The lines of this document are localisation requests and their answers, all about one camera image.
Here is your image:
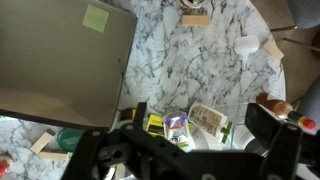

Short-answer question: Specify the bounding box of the small wooden block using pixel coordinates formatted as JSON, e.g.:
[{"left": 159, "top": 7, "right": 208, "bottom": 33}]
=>
[{"left": 261, "top": 39, "right": 284, "bottom": 61}]

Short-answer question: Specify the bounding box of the large open cardboard box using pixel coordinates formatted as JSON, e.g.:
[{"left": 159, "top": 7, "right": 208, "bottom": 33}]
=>
[{"left": 0, "top": 0, "right": 137, "bottom": 128}]

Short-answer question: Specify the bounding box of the green sticky note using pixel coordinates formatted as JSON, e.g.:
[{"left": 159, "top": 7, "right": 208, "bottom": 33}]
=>
[{"left": 82, "top": 4, "right": 109, "bottom": 33}]

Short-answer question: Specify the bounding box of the green round lid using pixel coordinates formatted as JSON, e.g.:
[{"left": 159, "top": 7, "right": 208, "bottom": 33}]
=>
[{"left": 57, "top": 129, "right": 83, "bottom": 152}]

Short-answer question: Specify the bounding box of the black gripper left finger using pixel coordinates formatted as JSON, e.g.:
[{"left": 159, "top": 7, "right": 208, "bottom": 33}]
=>
[{"left": 61, "top": 101, "right": 148, "bottom": 180}]

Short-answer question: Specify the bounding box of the hot sauce bottle red cap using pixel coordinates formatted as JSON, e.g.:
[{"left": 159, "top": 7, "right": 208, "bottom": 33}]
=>
[{"left": 256, "top": 92, "right": 317, "bottom": 130}]

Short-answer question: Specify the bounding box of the light wooden block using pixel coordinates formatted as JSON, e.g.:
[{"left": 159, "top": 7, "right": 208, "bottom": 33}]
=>
[{"left": 181, "top": 15, "right": 210, "bottom": 26}]

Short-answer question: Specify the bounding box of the wooden block beside lid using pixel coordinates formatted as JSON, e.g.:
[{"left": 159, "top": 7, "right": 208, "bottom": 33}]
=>
[{"left": 30, "top": 129, "right": 55, "bottom": 154}]

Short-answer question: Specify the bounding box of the yellow black packet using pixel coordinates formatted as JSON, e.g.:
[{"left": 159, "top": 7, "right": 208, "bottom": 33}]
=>
[{"left": 146, "top": 114, "right": 164, "bottom": 137}]

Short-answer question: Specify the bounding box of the small red capped jar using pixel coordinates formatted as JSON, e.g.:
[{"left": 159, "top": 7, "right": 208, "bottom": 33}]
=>
[{"left": 0, "top": 154, "right": 14, "bottom": 178}]

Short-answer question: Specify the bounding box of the white labelled packet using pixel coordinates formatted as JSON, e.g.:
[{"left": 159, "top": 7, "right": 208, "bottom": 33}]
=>
[{"left": 188, "top": 102, "right": 232, "bottom": 144}]

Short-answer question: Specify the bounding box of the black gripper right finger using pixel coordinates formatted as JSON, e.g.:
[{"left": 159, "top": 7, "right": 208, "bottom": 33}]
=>
[{"left": 245, "top": 103, "right": 303, "bottom": 180}]

